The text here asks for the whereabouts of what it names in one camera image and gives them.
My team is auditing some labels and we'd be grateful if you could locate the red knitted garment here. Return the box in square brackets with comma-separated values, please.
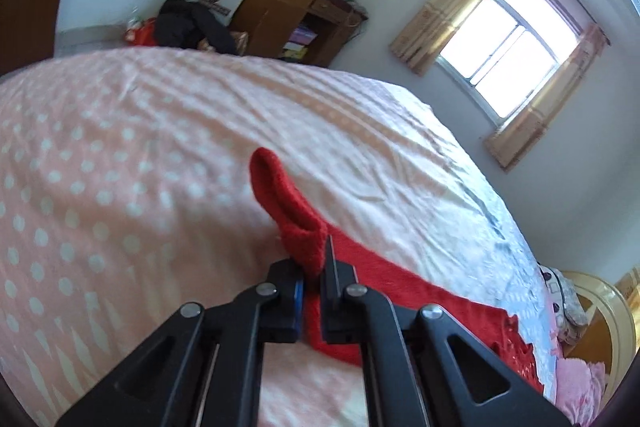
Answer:
[249, 148, 546, 395]

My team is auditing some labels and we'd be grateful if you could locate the stack of books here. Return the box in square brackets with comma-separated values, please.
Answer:
[280, 24, 318, 60]

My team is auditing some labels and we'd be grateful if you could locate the beige curtain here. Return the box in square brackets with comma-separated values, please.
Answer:
[482, 24, 611, 170]
[390, 0, 526, 75]

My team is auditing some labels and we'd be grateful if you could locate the brown wooden desk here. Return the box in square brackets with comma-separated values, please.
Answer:
[227, 0, 368, 68]

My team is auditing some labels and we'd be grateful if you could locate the window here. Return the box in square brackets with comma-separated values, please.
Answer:
[435, 0, 583, 125]

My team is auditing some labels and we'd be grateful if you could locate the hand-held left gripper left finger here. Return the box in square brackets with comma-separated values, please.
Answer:
[54, 261, 306, 427]

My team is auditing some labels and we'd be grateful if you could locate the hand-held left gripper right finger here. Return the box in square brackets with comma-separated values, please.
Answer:
[320, 237, 573, 427]

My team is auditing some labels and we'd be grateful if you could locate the small red bag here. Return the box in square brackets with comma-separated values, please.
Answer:
[125, 18, 158, 48]

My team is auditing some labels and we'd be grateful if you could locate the folded grey white bedding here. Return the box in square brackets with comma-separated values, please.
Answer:
[537, 263, 588, 343]

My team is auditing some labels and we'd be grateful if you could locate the pink pillow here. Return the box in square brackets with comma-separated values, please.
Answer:
[552, 354, 608, 420]

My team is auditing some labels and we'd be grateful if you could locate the yellow wooden headboard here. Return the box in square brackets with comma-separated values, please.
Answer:
[555, 264, 640, 388]

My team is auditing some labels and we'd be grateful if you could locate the black jacket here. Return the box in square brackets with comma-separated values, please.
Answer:
[154, 0, 238, 55]

